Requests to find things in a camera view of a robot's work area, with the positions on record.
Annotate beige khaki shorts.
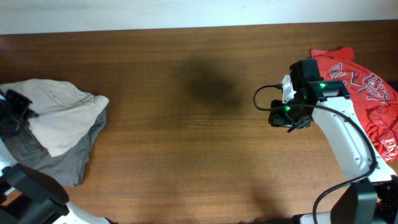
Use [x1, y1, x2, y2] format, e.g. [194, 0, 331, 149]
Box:
[1, 79, 109, 157]

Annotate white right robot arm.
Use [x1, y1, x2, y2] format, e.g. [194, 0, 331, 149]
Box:
[272, 77, 397, 224]

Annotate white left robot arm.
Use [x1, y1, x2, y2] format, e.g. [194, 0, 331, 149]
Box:
[1, 90, 114, 224]

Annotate grey folded shorts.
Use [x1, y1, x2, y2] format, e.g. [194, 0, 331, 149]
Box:
[3, 110, 106, 187]

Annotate red printed t-shirt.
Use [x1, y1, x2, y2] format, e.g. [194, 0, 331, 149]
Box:
[310, 47, 397, 162]

